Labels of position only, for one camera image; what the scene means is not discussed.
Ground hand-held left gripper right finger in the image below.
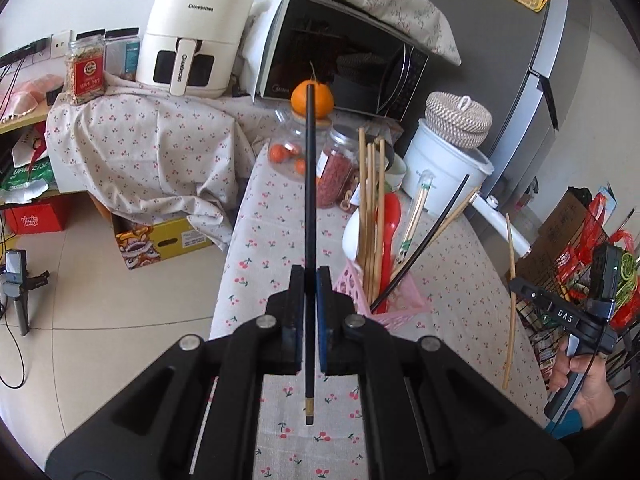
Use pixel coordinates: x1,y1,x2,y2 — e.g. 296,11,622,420
315,266,574,480

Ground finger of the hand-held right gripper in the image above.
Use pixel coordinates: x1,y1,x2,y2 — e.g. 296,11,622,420
509,276,552,314

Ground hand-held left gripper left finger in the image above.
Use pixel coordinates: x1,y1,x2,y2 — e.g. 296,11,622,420
45,265,306,480

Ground wooden chopstick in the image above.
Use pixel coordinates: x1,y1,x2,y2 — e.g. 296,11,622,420
502,212,519,390
372,138,387,307
390,187,481,283
357,128,369,268
365,143,374,291
370,146,379,301

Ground pink plastic basket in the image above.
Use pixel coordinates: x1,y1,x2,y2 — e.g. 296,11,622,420
334,257,431,331

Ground black chopstick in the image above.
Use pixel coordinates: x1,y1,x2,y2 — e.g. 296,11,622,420
371,174,471,313
303,84,317,426

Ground person's right forearm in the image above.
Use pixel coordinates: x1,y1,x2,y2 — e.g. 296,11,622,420
544,404,618,442

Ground person's right hand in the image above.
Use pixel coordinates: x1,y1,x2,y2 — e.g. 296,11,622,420
547,332,614,431

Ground brown cardboard box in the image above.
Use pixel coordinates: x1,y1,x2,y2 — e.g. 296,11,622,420
530,190,597,272

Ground white spoon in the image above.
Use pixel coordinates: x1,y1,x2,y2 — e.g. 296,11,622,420
342,207,367,267

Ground red plastic spoon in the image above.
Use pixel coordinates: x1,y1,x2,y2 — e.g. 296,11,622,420
379,192,403,295

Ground patterned chopstick with clear tip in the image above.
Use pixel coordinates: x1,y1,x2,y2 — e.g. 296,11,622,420
401,172,435,270

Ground wrapped chopsticks pair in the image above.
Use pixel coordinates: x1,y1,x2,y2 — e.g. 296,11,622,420
397,171,430,271

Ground white electric cooking pot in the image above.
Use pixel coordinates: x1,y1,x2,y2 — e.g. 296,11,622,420
402,119,533,261

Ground plastic jar of goji berries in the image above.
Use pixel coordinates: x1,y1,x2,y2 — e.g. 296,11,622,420
315,124,373,209

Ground yellow printed cardboard box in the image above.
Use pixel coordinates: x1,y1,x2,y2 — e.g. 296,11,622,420
111,210,216,271

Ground glass jar with wooden lid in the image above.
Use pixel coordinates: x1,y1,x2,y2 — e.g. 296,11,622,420
267,107,333,182

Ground woven lidded basket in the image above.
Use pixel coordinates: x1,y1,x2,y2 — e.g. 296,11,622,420
425,91,493,150

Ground orange fruit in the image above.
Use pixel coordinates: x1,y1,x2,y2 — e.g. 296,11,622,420
291,80,335,118

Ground cherry print tablecloth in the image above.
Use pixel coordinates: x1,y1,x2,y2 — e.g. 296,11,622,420
45,72,551,480

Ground grey refrigerator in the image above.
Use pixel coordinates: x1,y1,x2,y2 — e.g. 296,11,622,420
420,0,573,211

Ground black microwave oven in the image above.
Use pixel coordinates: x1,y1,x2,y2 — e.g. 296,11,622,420
252,0,431,123

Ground red cardboard box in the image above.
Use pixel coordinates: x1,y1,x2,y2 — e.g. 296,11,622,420
2,195,74,234

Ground green plastic bag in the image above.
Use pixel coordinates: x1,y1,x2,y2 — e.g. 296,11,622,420
0,155,57,197

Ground cream air fryer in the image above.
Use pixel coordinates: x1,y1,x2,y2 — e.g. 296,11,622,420
135,0,253,100

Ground clear storage containers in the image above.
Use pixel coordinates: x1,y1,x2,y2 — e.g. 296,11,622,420
102,27,141,82

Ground red label plastic jar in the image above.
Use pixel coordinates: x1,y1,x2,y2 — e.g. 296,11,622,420
64,34,108,106

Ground wooden side cabinet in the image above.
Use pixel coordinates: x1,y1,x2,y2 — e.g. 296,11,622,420
0,105,121,221

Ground pink cloth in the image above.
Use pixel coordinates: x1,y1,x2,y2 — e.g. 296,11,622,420
0,74,66,122

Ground wire rack of snacks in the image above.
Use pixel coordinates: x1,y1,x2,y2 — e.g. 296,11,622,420
515,185,640,392

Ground black floor cable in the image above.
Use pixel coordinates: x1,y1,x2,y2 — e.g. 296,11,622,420
0,310,29,389

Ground white wall socket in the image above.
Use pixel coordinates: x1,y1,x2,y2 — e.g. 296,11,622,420
50,30,76,61

